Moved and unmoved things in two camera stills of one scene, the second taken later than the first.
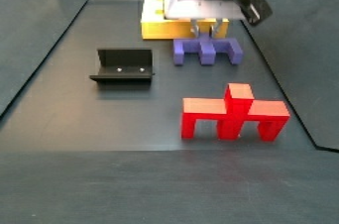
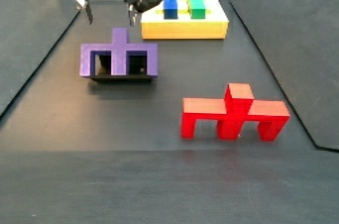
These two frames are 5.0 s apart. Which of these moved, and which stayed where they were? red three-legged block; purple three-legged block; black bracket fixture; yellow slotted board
Moved: purple three-legged block
Stayed: red three-legged block; yellow slotted board; black bracket fixture
